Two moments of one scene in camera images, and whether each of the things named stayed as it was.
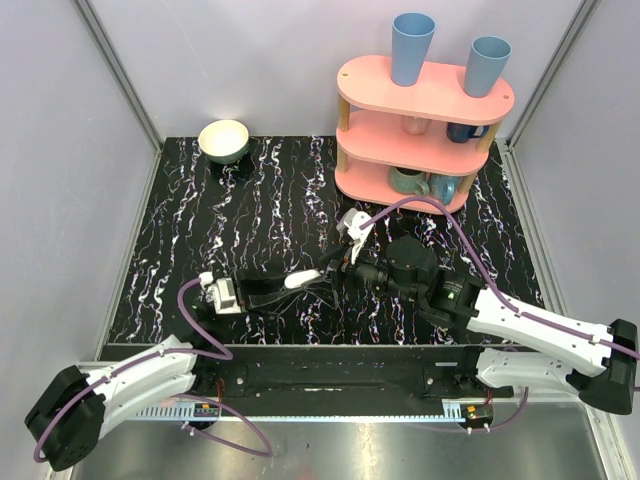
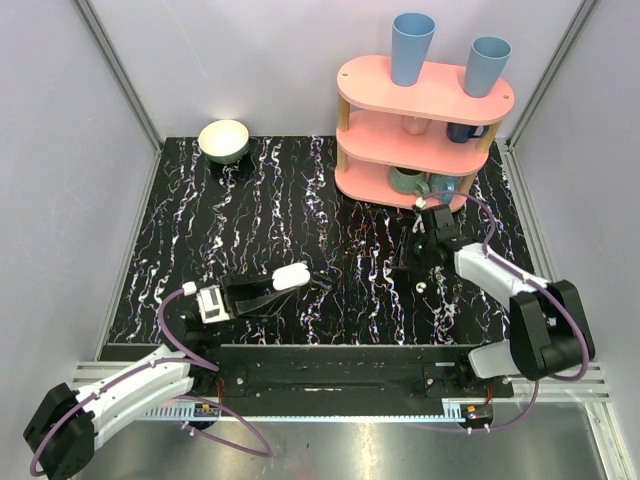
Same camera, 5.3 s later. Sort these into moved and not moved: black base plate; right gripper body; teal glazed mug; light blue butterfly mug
Moved: right gripper body
Not moved: light blue butterfly mug; teal glazed mug; black base plate
